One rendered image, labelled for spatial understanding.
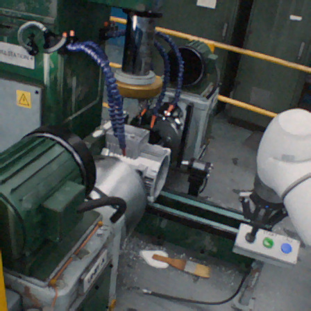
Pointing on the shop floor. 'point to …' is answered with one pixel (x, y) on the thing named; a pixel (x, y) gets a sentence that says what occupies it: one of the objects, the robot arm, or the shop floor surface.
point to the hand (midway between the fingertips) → (255, 225)
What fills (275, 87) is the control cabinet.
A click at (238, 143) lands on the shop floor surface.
